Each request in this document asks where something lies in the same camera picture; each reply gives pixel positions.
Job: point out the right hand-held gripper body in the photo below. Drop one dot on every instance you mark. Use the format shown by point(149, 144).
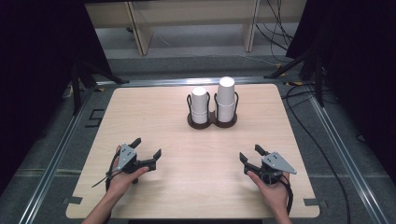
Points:
point(277, 162)

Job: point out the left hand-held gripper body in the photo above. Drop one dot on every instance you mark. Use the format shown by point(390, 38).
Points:
point(127, 155)

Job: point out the dark double cup holder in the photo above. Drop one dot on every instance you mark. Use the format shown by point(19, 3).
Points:
point(212, 119)

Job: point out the white paper cup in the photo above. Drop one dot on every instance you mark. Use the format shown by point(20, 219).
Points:
point(199, 98)

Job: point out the person's left hand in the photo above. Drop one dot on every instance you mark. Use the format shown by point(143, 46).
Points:
point(121, 183)

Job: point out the person's right hand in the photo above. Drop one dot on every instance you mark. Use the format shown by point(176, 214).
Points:
point(274, 194)

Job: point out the black floor tape mark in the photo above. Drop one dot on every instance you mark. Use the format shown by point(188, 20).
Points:
point(95, 118)

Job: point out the tall stack of white cups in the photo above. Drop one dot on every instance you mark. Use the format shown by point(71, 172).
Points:
point(225, 99)

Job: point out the black stand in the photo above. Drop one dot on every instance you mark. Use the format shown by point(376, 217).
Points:
point(76, 90)
point(317, 77)

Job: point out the beige wooden shelf unit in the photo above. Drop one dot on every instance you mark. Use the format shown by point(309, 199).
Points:
point(143, 34)

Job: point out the black curtain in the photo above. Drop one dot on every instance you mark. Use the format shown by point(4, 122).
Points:
point(37, 62)
point(361, 62)

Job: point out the metal floor rail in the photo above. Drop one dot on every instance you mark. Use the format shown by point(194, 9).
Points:
point(348, 155)
point(174, 82)
point(53, 161)

